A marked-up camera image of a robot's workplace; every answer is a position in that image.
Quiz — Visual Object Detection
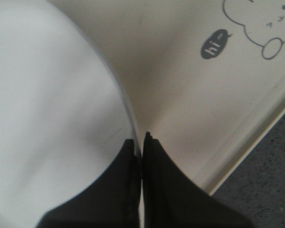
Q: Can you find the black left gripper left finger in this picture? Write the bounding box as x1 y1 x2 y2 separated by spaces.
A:
39 139 141 228

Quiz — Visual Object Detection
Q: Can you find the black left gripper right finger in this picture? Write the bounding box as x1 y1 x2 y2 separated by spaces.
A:
142 133 252 228

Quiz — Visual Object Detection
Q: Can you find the white round plate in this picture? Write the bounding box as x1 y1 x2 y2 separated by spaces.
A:
0 0 134 228

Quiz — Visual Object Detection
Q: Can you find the cream rabbit serving tray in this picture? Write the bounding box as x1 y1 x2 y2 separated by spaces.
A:
53 0 285 194

